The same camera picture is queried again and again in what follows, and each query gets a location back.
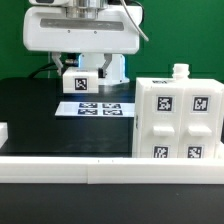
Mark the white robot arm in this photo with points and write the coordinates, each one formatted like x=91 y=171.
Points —
x=88 y=10

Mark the white cabinet top block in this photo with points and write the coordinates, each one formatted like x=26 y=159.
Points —
x=78 y=80

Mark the white cabinet body box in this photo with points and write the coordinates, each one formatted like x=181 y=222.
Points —
x=177 y=117

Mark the white base marker plate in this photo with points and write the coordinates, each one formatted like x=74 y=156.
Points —
x=95 y=109

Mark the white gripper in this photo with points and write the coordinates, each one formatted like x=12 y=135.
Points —
x=49 y=29

